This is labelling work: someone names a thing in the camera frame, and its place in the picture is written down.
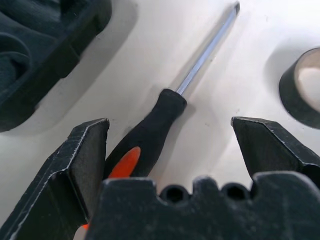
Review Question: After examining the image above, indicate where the black electrical tape roll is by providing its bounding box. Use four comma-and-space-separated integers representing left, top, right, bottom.
278, 47, 320, 130

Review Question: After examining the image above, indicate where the black orange long-shaft screwdriver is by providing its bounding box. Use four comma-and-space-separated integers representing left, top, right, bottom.
74, 0, 241, 240

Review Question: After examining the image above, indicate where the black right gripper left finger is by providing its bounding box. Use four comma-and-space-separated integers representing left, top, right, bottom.
1, 117, 111, 240

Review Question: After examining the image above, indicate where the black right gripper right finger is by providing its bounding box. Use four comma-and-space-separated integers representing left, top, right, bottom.
230, 116, 320, 190

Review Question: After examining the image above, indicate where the black tool case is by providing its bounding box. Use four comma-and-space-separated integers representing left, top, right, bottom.
0, 0, 113, 133

